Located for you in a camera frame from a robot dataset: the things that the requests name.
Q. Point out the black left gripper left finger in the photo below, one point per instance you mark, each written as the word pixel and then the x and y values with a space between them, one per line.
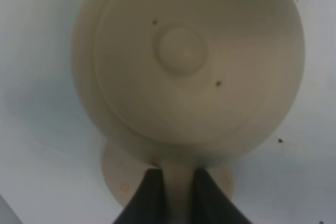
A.
pixel 149 205

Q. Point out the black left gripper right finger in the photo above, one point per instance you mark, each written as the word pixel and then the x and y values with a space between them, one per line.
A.
pixel 208 204

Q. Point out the beige ceramic teapot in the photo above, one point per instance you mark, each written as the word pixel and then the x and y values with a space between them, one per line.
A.
pixel 181 84

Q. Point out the beige teapot saucer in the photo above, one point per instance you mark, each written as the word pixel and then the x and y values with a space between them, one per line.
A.
pixel 123 174

